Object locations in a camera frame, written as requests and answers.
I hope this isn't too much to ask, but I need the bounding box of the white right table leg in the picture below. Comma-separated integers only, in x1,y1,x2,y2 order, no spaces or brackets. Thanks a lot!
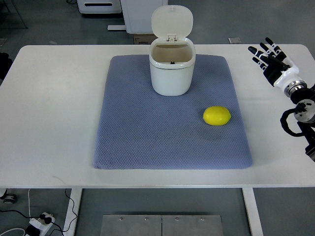
242,187,264,236

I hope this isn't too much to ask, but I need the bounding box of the white cable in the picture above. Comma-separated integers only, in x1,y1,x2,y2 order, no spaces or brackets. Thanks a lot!
0,228,26,236

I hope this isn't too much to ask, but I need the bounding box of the cardboard box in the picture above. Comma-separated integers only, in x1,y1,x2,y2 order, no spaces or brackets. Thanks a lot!
133,34,157,45

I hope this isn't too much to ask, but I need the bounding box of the white table leg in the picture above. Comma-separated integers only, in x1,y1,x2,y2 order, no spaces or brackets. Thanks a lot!
63,188,83,236
242,187,264,236

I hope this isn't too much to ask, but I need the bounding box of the grey metal base plate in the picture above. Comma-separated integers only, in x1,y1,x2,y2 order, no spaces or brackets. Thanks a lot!
100,214,223,236

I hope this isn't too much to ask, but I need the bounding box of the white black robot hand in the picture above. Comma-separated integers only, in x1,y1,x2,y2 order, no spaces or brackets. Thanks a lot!
248,37,307,97

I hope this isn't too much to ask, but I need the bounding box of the black object at left edge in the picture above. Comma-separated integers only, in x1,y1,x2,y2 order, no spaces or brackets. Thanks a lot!
0,53,13,80

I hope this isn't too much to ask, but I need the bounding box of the white appliance with slot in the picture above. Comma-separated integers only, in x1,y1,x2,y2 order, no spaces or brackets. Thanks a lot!
77,0,122,14

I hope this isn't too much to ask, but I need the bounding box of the white power strip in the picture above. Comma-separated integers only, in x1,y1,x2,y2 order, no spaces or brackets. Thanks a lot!
25,212,55,236

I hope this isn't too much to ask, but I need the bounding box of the grey floor socket plate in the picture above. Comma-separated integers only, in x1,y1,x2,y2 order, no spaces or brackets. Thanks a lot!
228,37,242,44

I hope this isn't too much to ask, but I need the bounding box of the yellow lemon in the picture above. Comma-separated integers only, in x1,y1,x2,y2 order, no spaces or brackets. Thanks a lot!
203,106,231,126

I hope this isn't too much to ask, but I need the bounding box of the white left table leg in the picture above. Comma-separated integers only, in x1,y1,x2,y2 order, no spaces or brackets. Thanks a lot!
63,188,83,236

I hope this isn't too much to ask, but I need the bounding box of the blue quilted mat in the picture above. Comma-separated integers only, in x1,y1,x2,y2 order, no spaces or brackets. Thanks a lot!
93,55,252,170

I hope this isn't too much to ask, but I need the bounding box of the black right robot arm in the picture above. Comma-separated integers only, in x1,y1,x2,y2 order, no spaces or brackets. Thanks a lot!
280,81,315,160

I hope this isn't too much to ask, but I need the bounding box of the white cabinet on floor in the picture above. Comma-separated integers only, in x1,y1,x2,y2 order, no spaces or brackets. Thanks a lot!
107,0,168,34

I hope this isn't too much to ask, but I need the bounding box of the white trash bin open lid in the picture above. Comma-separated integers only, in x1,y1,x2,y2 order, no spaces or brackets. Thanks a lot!
149,5,196,96

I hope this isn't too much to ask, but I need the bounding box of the black power cable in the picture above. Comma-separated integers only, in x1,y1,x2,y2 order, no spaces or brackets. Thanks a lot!
0,188,79,236

